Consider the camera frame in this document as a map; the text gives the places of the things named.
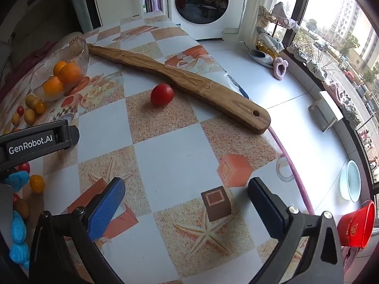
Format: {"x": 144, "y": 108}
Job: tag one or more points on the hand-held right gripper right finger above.
{"x": 266, "y": 210}

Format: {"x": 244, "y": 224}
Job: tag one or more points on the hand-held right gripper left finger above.
{"x": 106, "y": 210}

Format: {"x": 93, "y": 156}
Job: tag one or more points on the red cherry tomato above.
{"x": 25, "y": 167}
{"x": 20, "y": 110}
{"x": 162, "y": 94}
{"x": 15, "y": 197}

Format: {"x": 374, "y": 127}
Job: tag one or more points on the yellow cherry tomato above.
{"x": 41, "y": 107}
{"x": 37, "y": 183}

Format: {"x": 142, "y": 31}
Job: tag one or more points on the pink hula hoop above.
{"x": 296, "y": 171}

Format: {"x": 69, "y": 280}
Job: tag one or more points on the orange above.
{"x": 59, "y": 67}
{"x": 53, "y": 87}
{"x": 71, "y": 74}

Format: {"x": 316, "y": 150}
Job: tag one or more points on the red plastic bucket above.
{"x": 355, "y": 227}

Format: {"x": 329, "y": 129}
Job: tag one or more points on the pale wash basin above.
{"x": 352, "y": 180}

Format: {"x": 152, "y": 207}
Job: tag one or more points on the clear glass bowl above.
{"x": 75, "y": 53}

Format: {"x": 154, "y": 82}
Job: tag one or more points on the small white stool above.
{"x": 327, "y": 108}

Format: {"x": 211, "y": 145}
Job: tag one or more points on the pink fluffy slipper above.
{"x": 280, "y": 69}
{"x": 334, "y": 90}

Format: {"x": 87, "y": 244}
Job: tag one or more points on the white sneaker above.
{"x": 315, "y": 69}

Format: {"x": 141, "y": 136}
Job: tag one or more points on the long wooden board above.
{"x": 189, "y": 80}

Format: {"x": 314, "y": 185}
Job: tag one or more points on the white shoe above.
{"x": 260, "y": 57}

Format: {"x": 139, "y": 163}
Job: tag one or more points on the metal shoe rack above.
{"x": 274, "y": 29}

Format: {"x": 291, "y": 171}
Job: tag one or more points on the purple bottle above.
{"x": 155, "y": 1}

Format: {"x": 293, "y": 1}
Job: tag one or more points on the white washing machine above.
{"x": 192, "y": 26}

